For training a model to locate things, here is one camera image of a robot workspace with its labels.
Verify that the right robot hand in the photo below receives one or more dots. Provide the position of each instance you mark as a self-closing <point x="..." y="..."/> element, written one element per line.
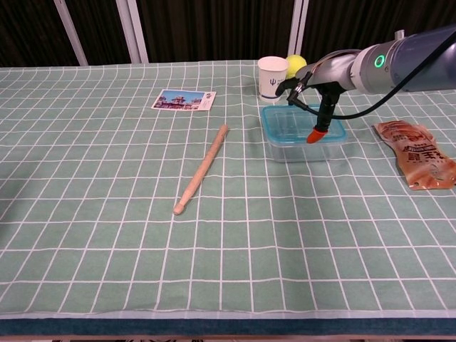
<point x="331" y="71"/>

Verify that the blue plastic container lid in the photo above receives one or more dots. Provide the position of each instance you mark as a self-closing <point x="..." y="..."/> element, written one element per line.
<point x="285" y="124"/>

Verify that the clear plastic food container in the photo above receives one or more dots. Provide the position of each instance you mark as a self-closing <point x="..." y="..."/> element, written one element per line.
<point x="303" y="153"/>

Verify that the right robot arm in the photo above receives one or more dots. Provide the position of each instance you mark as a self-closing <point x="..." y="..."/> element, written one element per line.
<point x="409" y="64"/>

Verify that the yellow tennis ball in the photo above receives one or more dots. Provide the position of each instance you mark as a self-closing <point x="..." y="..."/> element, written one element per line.
<point x="295" y="62"/>

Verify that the white paper cup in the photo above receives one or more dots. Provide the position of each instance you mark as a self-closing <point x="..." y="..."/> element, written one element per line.
<point x="272" y="82"/>

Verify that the brown snack packet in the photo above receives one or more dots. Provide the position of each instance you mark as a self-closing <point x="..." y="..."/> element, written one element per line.
<point x="420" y="153"/>

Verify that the black pleated curtain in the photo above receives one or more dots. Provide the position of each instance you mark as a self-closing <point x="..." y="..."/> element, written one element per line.
<point x="213" y="28"/>

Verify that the building photo postcard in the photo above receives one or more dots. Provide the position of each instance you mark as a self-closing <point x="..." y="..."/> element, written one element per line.
<point x="178" y="99"/>

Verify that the wooden drumstick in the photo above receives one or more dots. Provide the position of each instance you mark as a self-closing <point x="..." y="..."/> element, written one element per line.
<point x="203" y="167"/>

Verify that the green checked tablecloth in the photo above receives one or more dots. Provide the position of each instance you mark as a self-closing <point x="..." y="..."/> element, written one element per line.
<point x="107" y="178"/>

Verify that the double white frame post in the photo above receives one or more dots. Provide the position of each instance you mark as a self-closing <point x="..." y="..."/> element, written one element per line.
<point x="133" y="35"/>

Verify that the thin white frame post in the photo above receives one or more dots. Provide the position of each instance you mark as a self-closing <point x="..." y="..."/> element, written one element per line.
<point x="71" y="35"/>

